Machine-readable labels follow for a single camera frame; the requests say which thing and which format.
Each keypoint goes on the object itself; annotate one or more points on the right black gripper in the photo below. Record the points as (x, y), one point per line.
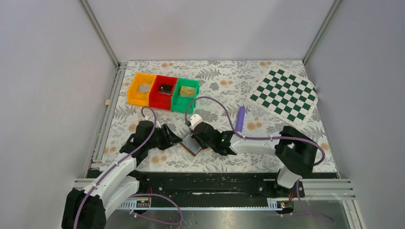
(204, 147)

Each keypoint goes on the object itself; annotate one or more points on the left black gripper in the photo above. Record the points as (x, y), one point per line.
(170, 139)

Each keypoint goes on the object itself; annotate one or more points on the brown leather card holder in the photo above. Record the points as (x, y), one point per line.
(190, 145)

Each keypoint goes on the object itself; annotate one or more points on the black credit card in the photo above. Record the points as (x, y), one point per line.
(165, 89)

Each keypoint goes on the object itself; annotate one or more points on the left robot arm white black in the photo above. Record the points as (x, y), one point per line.
(90, 207)

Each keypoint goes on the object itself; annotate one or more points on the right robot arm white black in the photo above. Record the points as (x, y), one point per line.
(296, 151)

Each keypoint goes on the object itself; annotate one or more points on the gold card in green bin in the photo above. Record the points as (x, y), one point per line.
(186, 91)

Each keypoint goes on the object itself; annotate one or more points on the grey card in yellow bin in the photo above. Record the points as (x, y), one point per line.
(144, 88)

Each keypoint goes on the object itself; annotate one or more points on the green plastic bin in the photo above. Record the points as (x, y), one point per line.
(180, 103)

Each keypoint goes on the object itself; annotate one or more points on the red plastic bin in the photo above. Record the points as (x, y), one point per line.
(161, 101)

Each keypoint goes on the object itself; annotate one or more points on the floral table mat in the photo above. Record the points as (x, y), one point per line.
(222, 83)

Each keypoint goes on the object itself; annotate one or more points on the yellow plastic bin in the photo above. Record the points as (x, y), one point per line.
(135, 98)

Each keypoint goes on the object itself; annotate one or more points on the green white checkered board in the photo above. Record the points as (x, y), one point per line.
(290, 97)

